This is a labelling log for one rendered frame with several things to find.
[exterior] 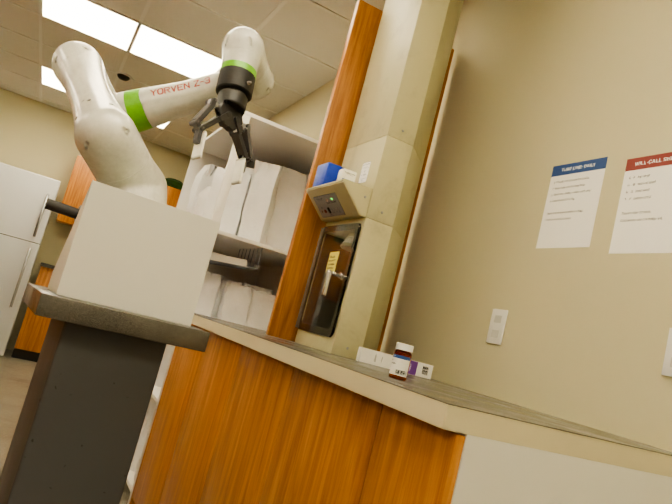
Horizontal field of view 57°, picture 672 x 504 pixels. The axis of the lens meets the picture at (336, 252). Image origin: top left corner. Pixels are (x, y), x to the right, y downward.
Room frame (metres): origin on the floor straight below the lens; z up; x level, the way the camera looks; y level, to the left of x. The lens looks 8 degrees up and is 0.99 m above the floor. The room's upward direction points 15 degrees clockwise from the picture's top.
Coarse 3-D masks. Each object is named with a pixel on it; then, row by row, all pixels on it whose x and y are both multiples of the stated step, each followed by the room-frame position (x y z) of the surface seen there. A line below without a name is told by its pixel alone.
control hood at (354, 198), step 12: (348, 180) 2.00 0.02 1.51; (312, 192) 2.24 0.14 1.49; (324, 192) 2.16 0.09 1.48; (336, 192) 2.08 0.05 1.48; (348, 192) 2.01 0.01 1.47; (360, 192) 2.02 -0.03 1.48; (348, 204) 2.05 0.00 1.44; (360, 204) 2.03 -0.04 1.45; (336, 216) 2.18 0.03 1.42; (348, 216) 2.11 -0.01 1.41; (360, 216) 2.05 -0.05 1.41
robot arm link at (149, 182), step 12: (144, 168) 1.33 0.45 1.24; (156, 168) 1.38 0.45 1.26; (96, 180) 1.34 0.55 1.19; (120, 180) 1.31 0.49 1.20; (132, 180) 1.32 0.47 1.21; (144, 180) 1.34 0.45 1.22; (156, 180) 1.37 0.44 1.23; (132, 192) 1.32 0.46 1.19; (144, 192) 1.34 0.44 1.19; (156, 192) 1.36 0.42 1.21
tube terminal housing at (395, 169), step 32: (352, 160) 2.25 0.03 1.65; (384, 160) 2.04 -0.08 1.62; (416, 160) 2.17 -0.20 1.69; (384, 192) 2.06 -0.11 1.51; (384, 224) 2.07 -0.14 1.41; (384, 256) 2.08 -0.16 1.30; (352, 288) 2.05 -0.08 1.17; (384, 288) 2.17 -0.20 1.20; (352, 320) 2.06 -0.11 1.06; (352, 352) 2.07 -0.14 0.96
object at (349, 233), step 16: (352, 224) 2.09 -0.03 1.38; (336, 240) 2.18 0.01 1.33; (352, 240) 2.06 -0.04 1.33; (320, 256) 2.27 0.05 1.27; (352, 256) 2.04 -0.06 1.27; (320, 272) 2.24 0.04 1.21; (336, 272) 2.11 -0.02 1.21; (320, 288) 2.20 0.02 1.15; (336, 288) 2.08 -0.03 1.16; (304, 304) 2.30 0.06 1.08; (320, 304) 2.17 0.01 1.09; (336, 304) 2.06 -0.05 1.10; (304, 320) 2.26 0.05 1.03; (320, 320) 2.14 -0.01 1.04; (336, 320) 2.04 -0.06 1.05
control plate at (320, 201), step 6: (318, 198) 2.22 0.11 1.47; (324, 198) 2.18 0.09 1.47; (330, 198) 2.14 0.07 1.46; (336, 198) 2.10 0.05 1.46; (318, 204) 2.25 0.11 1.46; (324, 204) 2.21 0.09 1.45; (330, 204) 2.17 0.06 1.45; (336, 204) 2.13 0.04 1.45; (330, 210) 2.20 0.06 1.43; (336, 210) 2.15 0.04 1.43; (342, 210) 2.11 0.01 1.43; (324, 216) 2.27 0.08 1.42; (330, 216) 2.22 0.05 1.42
